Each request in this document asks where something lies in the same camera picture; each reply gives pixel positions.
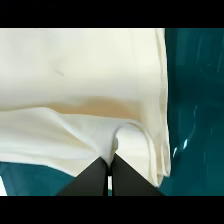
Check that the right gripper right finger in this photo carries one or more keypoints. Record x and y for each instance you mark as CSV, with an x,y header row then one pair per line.
x,y
130,181

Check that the cream shirt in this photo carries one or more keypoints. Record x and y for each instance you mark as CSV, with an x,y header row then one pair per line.
x,y
83,83

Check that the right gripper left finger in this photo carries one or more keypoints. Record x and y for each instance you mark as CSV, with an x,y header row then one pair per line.
x,y
90,181

